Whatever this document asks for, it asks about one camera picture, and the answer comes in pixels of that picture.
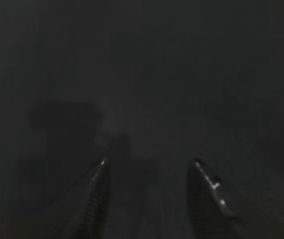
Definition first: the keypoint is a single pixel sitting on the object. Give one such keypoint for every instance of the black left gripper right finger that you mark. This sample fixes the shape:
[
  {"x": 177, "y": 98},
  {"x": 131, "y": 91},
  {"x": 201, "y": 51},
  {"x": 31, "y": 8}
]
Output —
[{"x": 208, "y": 211}]

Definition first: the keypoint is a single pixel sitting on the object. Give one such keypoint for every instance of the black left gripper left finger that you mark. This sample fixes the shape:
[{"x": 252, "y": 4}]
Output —
[{"x": 92, "y": 216}]

